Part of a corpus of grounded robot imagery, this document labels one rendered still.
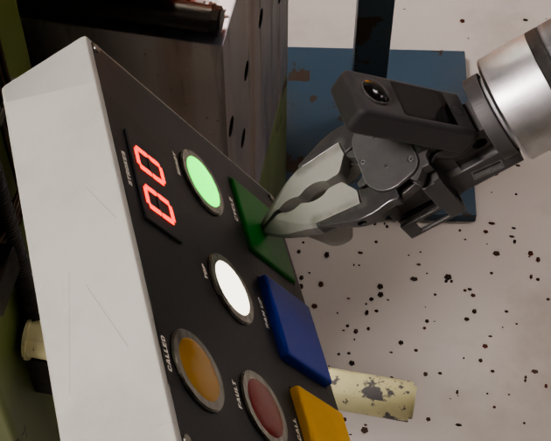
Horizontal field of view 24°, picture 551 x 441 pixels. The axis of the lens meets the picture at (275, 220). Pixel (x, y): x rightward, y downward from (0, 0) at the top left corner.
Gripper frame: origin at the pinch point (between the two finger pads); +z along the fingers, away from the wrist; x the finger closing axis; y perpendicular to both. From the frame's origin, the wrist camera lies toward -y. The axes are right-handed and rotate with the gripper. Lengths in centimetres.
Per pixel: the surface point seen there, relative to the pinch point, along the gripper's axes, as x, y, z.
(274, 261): -3.2, 0.8, 1.3
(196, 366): -20.0, -17.8, 1.3
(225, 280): -9.9, -9.8, 1.3
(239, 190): 2.6, -2.2, 1.3
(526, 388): 27, 113, 8
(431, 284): 50, 109, 15
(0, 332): 15.9, 16.1, 39.5
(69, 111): 1.0, -21.5, 4.3
